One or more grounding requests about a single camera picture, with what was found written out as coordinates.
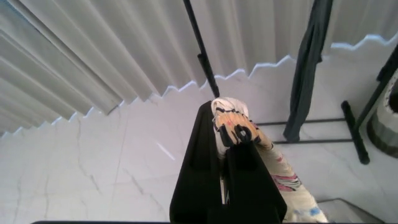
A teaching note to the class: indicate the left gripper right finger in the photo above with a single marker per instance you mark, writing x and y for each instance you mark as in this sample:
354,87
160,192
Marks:
252,193

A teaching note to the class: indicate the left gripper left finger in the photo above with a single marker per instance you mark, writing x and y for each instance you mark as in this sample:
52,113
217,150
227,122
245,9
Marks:
196,186

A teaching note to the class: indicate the cream printed garment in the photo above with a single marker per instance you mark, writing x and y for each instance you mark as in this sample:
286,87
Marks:
280,174

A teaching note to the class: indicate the dark grey t-shirt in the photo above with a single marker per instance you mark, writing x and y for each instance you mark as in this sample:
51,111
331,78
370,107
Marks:
306,77

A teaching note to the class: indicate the black clothes rack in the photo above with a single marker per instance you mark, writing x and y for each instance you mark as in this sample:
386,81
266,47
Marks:
205,62

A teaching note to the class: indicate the white laundry basket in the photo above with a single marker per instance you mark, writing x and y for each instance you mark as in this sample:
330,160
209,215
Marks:
385,124

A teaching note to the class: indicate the white curtain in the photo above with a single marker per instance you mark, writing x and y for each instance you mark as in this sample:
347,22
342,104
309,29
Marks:
124,46

